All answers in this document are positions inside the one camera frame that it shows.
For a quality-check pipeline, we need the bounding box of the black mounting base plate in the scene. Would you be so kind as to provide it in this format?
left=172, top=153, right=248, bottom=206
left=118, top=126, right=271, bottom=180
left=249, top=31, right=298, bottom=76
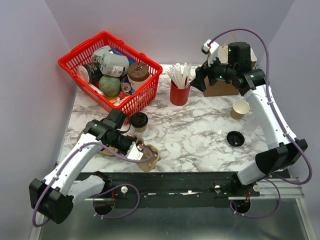
left=51, top=171, right=292, bottom=210

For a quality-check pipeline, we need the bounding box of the black printed can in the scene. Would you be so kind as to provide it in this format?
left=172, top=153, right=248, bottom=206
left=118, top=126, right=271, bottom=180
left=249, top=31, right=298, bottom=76
left=77, top=62, right=103, bottom=84

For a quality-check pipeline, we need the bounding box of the red bull can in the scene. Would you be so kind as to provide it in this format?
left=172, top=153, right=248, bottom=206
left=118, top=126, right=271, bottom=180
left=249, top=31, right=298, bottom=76
left=120, top=76, right=132, bottom=94

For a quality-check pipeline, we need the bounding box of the brown lidded tub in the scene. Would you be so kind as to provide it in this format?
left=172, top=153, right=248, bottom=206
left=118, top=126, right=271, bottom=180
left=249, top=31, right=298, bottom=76
left=127, top=62, right=151, bottom=91

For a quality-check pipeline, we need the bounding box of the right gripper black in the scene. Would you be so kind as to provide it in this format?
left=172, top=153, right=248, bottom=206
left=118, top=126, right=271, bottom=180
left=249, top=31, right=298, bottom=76
left=189, top=50, right=237, bottom=92

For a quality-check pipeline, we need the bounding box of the aluminium rail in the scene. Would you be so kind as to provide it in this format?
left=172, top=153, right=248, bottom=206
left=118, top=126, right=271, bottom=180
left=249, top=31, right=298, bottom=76
left=74, top=177, right=305, bottom=201

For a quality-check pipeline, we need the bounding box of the cardboard cup carrier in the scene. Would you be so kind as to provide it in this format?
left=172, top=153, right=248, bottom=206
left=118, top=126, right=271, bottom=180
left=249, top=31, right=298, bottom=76
left=132, top=133, right=161, bottom=173
left=76, top=130, right=119, bottom=157

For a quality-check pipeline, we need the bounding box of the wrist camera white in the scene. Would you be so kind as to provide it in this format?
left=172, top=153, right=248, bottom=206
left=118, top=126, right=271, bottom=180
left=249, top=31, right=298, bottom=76
left=125, top=143, right=144, bottom=161
left=201, top=39, right=220, bottom=67

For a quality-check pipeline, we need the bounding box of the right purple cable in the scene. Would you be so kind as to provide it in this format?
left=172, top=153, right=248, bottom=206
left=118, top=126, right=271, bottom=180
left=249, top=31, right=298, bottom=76
left=209, top=27, right=313, bottom=220

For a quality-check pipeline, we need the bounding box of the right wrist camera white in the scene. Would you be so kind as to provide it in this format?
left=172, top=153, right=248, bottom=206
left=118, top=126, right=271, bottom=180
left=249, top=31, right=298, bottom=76
left=201, top=39, right=220, bottom=67

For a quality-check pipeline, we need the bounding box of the black plastic cup lid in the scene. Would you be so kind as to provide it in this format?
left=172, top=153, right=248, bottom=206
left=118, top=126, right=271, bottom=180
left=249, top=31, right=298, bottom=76
left=130, top=112, right=149, bottom=128

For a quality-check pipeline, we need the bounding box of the grey paper wrapped package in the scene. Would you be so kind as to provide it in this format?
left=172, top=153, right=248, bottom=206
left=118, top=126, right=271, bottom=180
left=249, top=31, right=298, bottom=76
left=90, top=45, right=130, bottom=78

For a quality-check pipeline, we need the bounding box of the brown paper coffee cup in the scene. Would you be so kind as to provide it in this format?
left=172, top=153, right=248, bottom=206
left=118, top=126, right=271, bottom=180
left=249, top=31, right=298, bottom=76
left=134, top=125, right=147, bottom=133

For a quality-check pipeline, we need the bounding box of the red straw holder cup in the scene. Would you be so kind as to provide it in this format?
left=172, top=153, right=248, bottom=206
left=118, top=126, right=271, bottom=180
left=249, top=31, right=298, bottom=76
left=169, top=81, right=190, bottom=106

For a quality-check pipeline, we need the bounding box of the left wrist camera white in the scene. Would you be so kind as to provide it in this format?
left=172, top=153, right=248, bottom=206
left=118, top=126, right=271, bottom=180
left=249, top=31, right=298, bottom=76
left=125, top=143, right=144, bottom=161

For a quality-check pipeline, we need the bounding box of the black plastic lid on table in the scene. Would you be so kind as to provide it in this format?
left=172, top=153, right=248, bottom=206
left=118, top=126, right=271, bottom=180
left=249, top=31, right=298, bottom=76
left=226, top=131, right=245, bottom=147

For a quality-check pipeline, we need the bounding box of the green round melon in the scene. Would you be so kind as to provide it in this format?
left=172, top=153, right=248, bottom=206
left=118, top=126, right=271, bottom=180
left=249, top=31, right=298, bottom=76
left=98, top=75, right=121, bottom=97

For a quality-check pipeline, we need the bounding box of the tilted empty paper cup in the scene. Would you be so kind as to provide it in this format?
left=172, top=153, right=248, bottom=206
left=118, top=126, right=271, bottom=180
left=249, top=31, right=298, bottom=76
left=230, top=99, right=250, bottom=120

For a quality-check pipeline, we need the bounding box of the brown paper takeout bag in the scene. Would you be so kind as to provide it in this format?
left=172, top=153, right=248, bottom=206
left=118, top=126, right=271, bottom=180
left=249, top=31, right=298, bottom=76
left=204, top=41, right=256, bottom=97

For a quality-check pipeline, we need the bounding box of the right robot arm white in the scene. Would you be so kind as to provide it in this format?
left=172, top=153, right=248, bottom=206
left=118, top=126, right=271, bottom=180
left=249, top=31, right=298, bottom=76
left=190, top=40, right=308, bottom=196

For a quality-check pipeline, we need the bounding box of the bundle of white wrapped straws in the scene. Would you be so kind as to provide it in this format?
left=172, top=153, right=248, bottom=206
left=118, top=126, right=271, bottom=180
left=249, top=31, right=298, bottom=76
left=165, top=62, right=192, bottom=89

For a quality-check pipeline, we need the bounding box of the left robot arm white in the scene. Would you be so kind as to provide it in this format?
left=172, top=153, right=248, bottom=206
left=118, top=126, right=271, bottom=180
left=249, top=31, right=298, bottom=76
left=29, top=108, right=144, bottom=228

